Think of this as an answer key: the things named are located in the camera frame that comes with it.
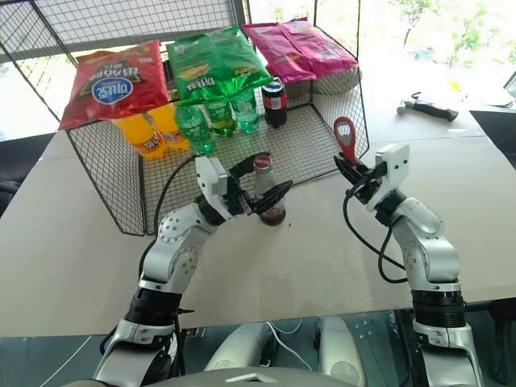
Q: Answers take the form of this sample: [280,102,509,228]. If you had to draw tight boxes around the orange soda plastic bottle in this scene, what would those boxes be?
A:
[151,102,191,152]
[114,112,167,162]

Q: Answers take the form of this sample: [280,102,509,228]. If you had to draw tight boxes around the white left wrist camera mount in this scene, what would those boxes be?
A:
[194,156,234,221]

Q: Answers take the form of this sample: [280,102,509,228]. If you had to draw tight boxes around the thin white floor cable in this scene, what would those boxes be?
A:
[264,319,314,372]

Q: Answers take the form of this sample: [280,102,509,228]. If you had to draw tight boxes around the pink chip bag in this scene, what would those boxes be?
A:
[241,19,360,84]

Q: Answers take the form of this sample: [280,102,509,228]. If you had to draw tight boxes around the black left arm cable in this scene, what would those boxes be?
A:
[138,154,202,283]

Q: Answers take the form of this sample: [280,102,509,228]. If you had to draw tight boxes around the glass cola bottle red cap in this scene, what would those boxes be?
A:
[252,154,289,228]

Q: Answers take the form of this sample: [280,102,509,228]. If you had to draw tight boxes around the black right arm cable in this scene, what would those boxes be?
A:
[342,189,410,285]

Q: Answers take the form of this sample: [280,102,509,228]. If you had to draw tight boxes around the hammer with black handle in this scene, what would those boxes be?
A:
[396,92,460,123]

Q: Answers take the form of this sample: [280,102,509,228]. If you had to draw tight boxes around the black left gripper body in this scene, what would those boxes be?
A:
[223,173,256,217]

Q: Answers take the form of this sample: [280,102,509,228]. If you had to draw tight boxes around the red bottle opener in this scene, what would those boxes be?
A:
[332,116,359,168]

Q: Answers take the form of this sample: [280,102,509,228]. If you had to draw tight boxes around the red chip bag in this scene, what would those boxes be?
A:
[58,39,170,131]

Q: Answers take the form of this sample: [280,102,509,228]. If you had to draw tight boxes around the green plastic soda bottle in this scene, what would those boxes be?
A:
[205,98,237,139]
[230,89,260,135]
[174,103,218,158]

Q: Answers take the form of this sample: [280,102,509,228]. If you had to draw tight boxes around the plastic cola bottle red label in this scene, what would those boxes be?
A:
[261,79,289,130]

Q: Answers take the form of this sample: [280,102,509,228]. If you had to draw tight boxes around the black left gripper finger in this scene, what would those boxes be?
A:
[249,180,295,216]
[229,152,273,181]

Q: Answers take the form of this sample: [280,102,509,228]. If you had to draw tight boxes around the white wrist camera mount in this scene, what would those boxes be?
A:
[194,156,234,221]
[364,144,411,213]

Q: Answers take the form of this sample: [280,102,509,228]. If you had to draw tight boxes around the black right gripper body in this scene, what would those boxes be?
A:
[345,164,386,204]

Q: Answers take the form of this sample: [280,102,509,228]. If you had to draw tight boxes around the grey rounded leg shell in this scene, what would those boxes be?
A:
[319,316,368,387]
[203,322,277,374]

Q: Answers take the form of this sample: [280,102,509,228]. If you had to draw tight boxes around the black wire mesh rack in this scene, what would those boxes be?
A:
[0,0,371,237]

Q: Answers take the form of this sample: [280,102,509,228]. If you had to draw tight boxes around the grey robot torso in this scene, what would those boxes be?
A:
[63,364,292,387]

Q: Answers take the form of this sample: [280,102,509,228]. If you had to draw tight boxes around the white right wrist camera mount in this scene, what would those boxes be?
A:
[364,144,411,213]

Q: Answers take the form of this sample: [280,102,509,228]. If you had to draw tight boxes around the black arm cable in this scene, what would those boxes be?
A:
[342,189,410,285]
[138,154,202,283]

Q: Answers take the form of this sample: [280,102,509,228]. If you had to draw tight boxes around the green chip bag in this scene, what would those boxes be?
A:
[165,27,275,107]

